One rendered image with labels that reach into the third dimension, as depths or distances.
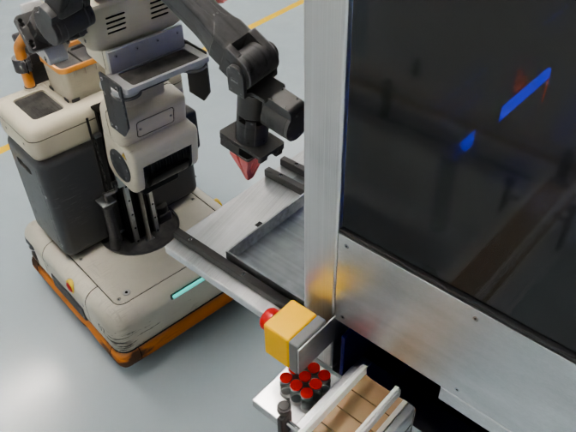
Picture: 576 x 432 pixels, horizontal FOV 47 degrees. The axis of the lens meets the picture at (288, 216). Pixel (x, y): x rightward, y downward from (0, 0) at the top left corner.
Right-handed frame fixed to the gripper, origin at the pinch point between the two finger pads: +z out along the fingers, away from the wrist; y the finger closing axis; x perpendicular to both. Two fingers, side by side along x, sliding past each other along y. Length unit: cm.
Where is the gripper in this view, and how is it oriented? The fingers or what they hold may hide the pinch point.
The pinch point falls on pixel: (249, 175)
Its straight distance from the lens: 122.9
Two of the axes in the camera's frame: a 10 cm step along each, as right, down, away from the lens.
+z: -0.8, 6.9, 7.1
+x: 6.6, -5.0, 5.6
